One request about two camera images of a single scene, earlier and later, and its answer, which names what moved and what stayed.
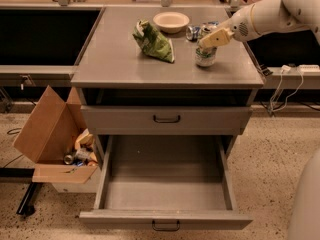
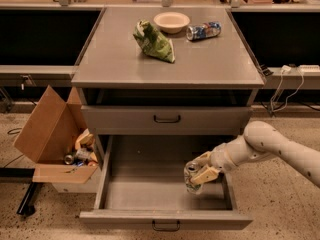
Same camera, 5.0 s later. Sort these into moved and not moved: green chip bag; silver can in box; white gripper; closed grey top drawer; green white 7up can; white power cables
Moved: green white 7up can; white gripper
Not moved: silver can in box; white power cables; closed grey top drawer; green chip bag
